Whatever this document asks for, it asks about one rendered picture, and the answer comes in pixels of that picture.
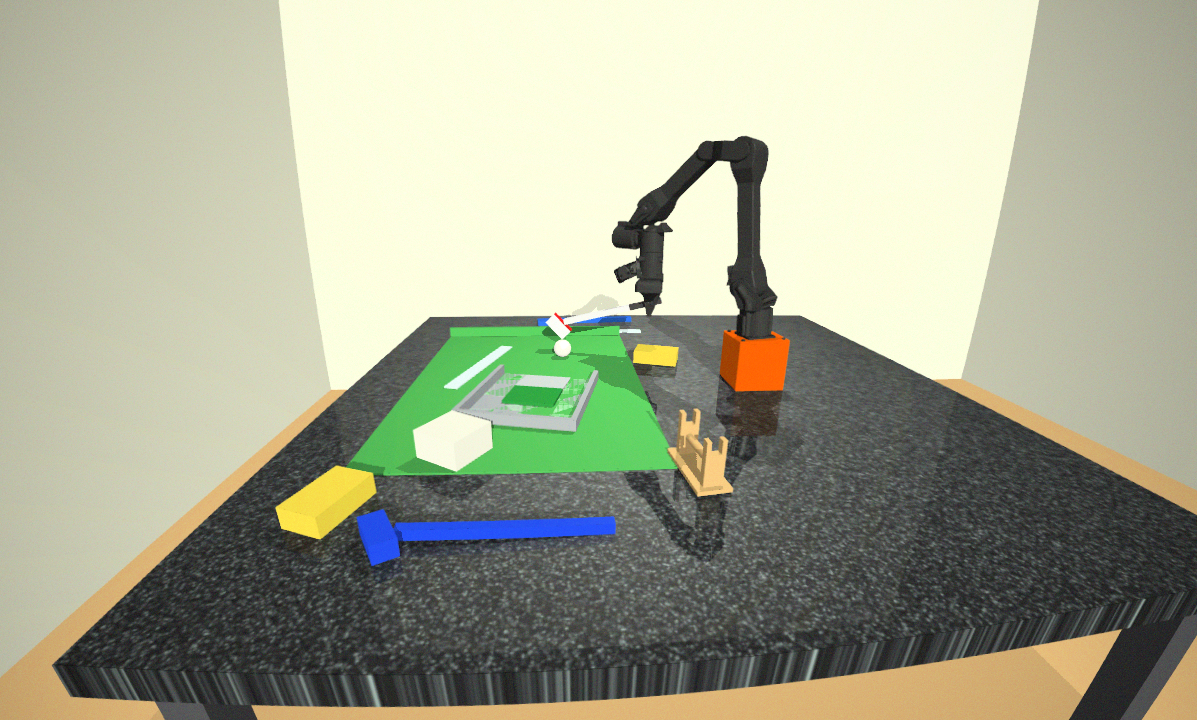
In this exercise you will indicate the green flat mat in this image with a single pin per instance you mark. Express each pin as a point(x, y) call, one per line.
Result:
point(618, 430)

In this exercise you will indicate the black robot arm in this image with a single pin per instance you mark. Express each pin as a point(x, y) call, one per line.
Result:
point(746, 278)

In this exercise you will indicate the yellow rectangular block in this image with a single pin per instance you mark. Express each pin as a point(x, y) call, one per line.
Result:
point(656, 355)
point(328, 500)

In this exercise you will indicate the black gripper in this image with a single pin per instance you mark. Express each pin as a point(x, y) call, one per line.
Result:
point(650, 285)

